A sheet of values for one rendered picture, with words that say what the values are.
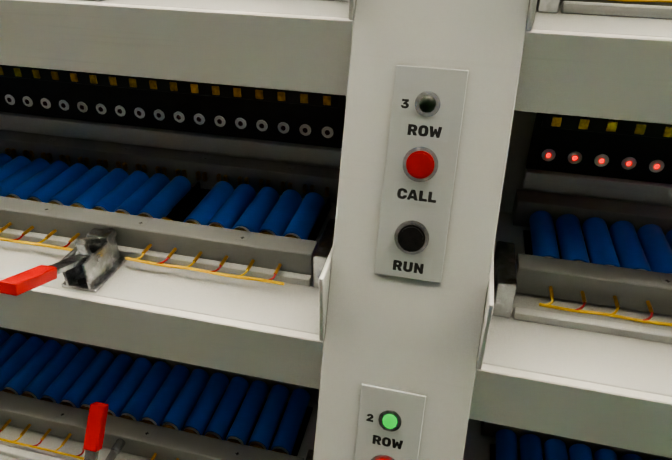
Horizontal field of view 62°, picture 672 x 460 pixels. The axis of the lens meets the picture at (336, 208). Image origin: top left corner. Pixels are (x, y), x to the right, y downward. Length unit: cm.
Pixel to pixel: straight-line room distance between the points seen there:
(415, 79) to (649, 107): 13
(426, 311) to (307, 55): 17
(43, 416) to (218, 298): 24
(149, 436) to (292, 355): 19
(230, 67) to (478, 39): 15
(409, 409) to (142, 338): 19
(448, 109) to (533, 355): 16
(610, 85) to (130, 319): 33
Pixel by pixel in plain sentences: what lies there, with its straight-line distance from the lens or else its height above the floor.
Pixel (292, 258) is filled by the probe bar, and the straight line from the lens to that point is 40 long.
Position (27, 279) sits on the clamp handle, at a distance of 38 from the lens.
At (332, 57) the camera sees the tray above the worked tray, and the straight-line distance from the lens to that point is 34.
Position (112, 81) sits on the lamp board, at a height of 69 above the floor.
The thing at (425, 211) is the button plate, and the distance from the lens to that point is 33.
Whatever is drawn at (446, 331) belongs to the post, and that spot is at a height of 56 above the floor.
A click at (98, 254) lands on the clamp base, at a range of 43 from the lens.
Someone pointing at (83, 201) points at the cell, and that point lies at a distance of 50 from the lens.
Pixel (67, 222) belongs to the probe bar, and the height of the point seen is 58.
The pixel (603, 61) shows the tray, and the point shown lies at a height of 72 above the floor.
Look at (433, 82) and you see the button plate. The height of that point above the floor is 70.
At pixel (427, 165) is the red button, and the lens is 32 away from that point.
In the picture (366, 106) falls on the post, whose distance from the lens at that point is 33.
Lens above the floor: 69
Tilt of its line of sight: 10 degrees down
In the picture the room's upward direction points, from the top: 5 degrees clockwise
